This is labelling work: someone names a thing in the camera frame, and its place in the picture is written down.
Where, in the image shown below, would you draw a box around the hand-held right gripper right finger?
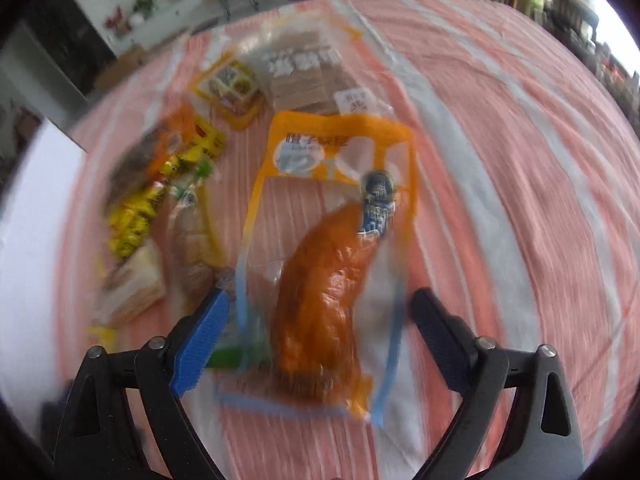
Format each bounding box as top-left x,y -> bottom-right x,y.
411,287 -> 586,480

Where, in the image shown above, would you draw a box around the clear biscuit packet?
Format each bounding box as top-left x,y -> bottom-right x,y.
247,22 -> 393,117

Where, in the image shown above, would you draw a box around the small yellow snack packet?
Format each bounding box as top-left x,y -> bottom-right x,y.
191,59 -> 262,132

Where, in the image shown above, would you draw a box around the striped orange white tablecloth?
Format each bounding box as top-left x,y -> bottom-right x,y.
0,0 -> 640,480

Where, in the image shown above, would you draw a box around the white television cabinet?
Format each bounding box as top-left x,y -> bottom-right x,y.
60,0 -> 351,58

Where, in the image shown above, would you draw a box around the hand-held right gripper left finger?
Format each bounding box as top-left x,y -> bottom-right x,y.
52,287 -> 233,480

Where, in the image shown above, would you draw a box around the clear brown bun packet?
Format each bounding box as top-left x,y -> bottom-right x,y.
165,185 -> 226,313

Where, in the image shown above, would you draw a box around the brown snack packet orange label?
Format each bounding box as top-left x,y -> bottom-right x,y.
107,110 -> 201,196

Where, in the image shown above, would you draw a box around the row of bottles and jars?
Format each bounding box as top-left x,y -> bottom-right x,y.
540,5 -> 640,111

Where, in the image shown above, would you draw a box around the black display cabinet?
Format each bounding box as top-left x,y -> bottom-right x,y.
20,5 -> 118,106

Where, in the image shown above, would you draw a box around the orange chicken leg packet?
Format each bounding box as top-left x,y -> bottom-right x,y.
215,110 -> 417,427

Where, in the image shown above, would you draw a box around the yellow spicy strip packet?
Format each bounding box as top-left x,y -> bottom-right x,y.
107,120 -> 227,257

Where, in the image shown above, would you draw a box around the white cardboard box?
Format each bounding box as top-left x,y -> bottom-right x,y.
0,119 -> 88,281

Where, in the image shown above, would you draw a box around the red flowers in vase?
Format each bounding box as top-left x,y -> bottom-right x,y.
102,6 -> 126,36

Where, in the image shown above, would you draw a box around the brown cardboard box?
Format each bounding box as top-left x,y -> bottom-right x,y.
95,45 -> 161,86

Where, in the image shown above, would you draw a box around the layered cake snack packet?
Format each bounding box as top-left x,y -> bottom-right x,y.
89,240 -> 167,336

